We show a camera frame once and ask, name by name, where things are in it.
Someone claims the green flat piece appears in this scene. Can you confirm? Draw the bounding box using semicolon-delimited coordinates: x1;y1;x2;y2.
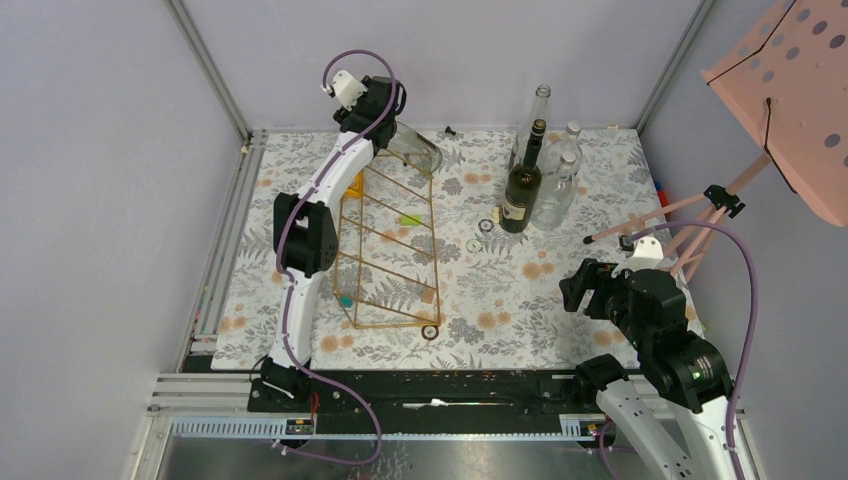
399;215;422;227

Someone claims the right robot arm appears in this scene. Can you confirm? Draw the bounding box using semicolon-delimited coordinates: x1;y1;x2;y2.
559;236;751;479

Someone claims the clear round silver-cap bottle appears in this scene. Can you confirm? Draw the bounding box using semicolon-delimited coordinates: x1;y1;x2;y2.
531;150;578;230

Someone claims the orange triangle ruler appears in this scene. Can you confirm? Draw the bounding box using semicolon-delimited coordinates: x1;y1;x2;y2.
344;172;364;198

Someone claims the clear top wine bottle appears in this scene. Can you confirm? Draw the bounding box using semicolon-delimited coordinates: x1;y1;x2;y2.
388;121;443;174

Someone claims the floral table mat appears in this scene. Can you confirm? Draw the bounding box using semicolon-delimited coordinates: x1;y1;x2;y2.
210;128;715;372

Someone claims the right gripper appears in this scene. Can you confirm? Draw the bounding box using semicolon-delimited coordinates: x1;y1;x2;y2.
557;255;650;348

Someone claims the dark green wine bottle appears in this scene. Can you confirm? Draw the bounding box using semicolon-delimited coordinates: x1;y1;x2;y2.
500;119;547;233

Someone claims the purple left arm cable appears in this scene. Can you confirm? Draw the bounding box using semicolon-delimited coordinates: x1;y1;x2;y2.
272;48;399;466

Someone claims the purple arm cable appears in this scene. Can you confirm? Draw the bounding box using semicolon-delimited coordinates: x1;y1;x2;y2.
272;48;399;466
599;221;760;480

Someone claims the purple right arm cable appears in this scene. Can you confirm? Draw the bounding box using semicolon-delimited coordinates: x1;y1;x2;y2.
599;221;760;480

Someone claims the clear tall bottle black label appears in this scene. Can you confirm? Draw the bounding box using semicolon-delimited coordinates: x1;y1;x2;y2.
508;84;551;170

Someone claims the pink music stand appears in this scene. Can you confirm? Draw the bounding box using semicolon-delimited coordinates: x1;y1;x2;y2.
583;1;847;279

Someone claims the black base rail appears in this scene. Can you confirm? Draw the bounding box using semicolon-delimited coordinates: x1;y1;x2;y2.
247;370;602;435

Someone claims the gold wire wine rack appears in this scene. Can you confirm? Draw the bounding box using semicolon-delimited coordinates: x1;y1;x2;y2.
332;149;442;335

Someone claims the clear bottle dark green label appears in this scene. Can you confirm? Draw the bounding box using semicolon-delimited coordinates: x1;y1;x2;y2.
542;120;584;175

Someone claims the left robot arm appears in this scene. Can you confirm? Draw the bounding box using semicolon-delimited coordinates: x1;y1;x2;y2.
260;70;405;411

